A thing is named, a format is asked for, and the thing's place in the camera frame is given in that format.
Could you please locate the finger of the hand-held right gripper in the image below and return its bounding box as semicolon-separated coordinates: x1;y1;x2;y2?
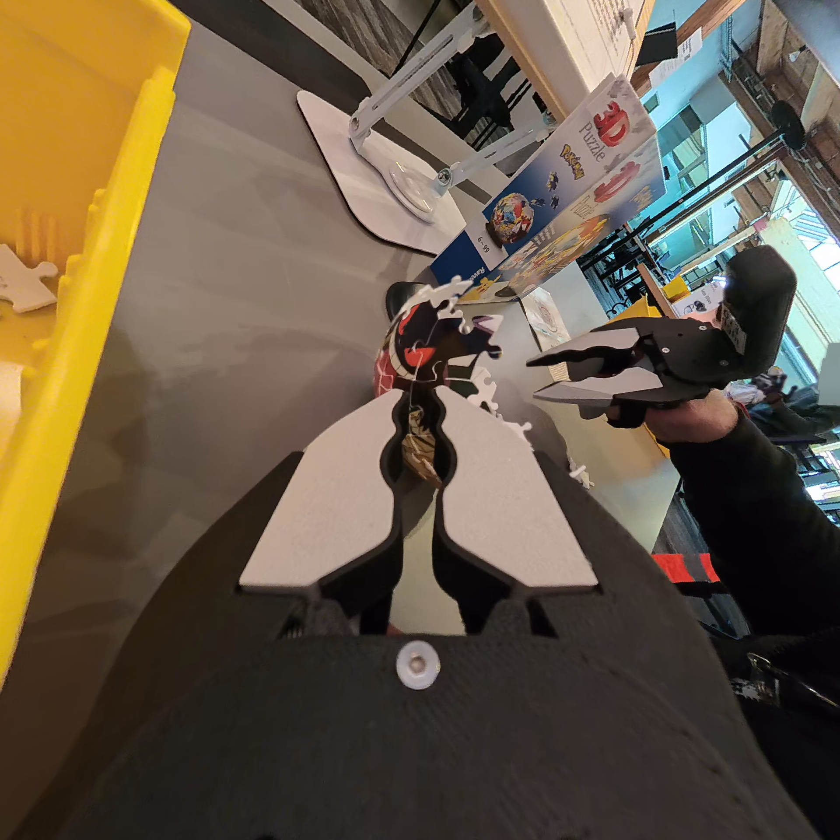
533;365;665;419
527;326;643;379

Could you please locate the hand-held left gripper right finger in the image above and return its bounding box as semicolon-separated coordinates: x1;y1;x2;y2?
430;387;600;636

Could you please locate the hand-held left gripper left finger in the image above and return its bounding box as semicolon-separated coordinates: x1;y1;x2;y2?
238;391;406;634

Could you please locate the partly built puzzle ball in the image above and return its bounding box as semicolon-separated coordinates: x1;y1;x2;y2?
374;279;534;490

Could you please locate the person's right forearm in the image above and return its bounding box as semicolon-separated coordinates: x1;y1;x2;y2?
663;410;840;641

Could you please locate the blue puzzle box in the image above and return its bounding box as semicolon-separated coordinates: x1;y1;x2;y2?
430;73;667;306

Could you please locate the black round ball stand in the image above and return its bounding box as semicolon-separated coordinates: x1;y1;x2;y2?
386;281;434;322

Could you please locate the person's right hand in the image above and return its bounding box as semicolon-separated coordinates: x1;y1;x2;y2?
646;390;744;462

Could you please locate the white instruction leaflet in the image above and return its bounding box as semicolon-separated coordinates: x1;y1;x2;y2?
521;287;573;352

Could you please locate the white desk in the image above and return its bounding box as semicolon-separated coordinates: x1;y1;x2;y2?
476;0;657;124

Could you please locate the white monitor stand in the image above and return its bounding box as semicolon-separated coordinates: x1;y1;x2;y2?
297;0;559;257

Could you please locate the yellow plastic bin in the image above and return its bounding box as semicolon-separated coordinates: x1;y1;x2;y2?
0;0;193;683

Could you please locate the red black strap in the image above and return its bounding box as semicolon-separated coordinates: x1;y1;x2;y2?
651;553;723;586

